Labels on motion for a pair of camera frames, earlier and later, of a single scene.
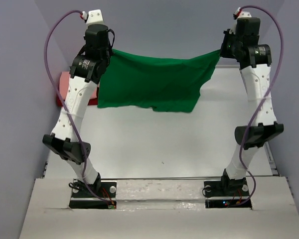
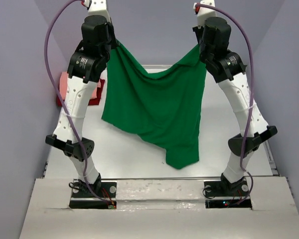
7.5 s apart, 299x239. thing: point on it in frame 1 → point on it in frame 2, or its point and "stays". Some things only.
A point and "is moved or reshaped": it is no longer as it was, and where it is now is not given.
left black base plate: x=102 y=189 stays
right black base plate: x=224 y=188 stays
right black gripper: x=224 y=53 → x=200 y=30
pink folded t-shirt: x=64 y=83 stays
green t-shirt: x=152 y=83 is moved or reshaped
